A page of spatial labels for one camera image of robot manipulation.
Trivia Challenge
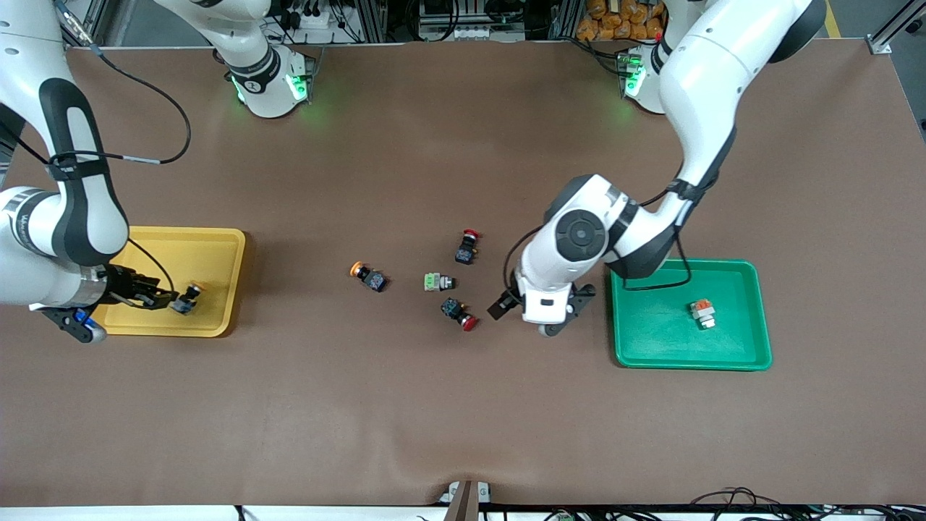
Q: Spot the yellow push button black base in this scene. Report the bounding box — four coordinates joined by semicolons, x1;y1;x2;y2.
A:
349;261;388;293
170;282;205;315

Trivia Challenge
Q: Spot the red push button black base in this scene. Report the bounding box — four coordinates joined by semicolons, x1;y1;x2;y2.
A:
440;297;477;332
454;229;483;266

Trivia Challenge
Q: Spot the yellow plastic tray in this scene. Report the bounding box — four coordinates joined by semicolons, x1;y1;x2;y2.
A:
94;226;247;338

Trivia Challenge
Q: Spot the green plastic tray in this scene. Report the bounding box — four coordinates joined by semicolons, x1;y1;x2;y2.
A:
610;258;773;371

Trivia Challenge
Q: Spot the brown table mat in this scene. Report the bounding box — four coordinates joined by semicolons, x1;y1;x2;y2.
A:
0;40;926;507

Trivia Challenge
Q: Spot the metal table edge clamp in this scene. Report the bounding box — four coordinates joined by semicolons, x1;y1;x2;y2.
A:
440;480;493;521

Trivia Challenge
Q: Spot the long white power strip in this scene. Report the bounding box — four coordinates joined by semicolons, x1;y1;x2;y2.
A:
418;24;525;42

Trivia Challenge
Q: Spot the pile of orange objects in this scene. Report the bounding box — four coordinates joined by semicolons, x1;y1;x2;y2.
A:
577;0;665;42

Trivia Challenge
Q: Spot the white power strip with plugs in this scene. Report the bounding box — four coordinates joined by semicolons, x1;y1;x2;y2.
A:
286;4;341;34

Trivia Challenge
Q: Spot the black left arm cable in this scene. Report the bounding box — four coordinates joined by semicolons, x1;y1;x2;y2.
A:
503;127;739;294

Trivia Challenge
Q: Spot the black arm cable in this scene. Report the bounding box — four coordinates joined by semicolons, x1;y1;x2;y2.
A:
503;127;739;294
47;0;192;297

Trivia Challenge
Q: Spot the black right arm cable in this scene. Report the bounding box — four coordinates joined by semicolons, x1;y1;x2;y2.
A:
47;0;192;297

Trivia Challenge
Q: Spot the black cable bundle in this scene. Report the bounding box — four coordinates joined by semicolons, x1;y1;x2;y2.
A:
687;486;926;521

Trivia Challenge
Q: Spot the aluminium frame profile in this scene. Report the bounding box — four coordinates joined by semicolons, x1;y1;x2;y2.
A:
353;0;391;43
867;0;926;56
548;0;582;41

